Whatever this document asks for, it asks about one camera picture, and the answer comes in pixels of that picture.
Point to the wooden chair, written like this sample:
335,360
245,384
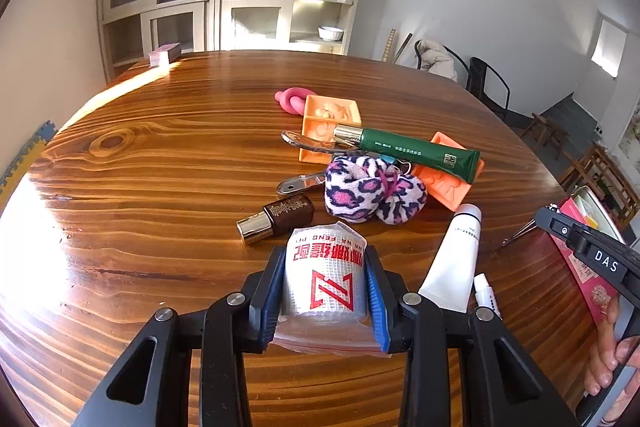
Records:
600,167

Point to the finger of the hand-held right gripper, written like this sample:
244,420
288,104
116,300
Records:
555,224

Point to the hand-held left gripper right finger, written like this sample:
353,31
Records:
375,302

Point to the bagged white bandage roll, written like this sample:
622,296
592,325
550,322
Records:
320,277

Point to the orange mould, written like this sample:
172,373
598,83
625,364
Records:
445,189

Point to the white jacket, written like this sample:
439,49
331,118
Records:
437,57

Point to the wall window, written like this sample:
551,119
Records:
611,47

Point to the green tube gold cap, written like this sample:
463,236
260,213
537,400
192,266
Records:
420,149

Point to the person's right hand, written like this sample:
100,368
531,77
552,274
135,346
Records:
605,347

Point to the orange embossed cube block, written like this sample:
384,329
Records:
320,117

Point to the foam puzzle mat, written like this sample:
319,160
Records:
30,152

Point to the wooden stick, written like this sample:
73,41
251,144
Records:
404,48

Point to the wooden stool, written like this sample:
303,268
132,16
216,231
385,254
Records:
542,124

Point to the metal tweezers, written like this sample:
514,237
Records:
522,232

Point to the large white tube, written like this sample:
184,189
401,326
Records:
452,267

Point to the small white tube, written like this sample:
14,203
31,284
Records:
484,289

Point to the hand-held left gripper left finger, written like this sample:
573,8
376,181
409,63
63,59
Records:
272,287

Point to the metal nutcracker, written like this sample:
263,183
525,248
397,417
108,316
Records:
299,183

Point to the white bowl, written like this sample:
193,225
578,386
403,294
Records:
331,34

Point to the leopard print fluffy scrunchie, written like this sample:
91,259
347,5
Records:
350,197

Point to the pink knot toy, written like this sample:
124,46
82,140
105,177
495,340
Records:
290,99

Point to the brown bottle gold cap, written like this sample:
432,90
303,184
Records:
287,209

